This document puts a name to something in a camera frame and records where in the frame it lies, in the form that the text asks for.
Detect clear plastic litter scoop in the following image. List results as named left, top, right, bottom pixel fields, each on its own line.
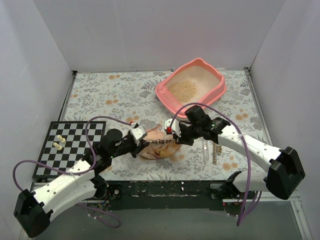
left=202, top=139, right=210, bottom=161

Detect beige litter pellets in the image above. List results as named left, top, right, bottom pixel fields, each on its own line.
left=167, top=80, right=198, bottom=103

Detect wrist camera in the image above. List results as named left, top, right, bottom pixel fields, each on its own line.
left=129, top=122, right=148, bottom=146
left=163, top=118, right=181, bottom=137

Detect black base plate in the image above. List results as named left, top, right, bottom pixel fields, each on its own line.
left=94, top=180, right=244, bottom=211

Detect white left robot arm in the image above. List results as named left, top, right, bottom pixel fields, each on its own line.
left=13, top=126, right=148, bottom=238

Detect peach cat litter bag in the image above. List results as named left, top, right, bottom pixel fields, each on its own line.
left=138, top=124, right=181, bottom=160

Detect black white chessboard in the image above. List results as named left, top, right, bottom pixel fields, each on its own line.
left=32, top=121, right=106, bottom=181

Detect pink cat litter box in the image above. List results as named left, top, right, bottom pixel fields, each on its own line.
left=155, top=58, right=227, bottom=115

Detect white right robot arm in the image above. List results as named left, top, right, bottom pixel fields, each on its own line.
left=164, top=103, right=306, bottom=200

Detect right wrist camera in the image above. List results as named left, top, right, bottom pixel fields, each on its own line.
left=163, top=118, right=181, bottom=137

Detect floral patterned table mat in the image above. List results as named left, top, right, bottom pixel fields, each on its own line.
left=59, top=69, right=269, bottom=181

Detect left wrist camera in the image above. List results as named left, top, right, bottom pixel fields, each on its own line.
left=129, top=122, right=148, bottom=146

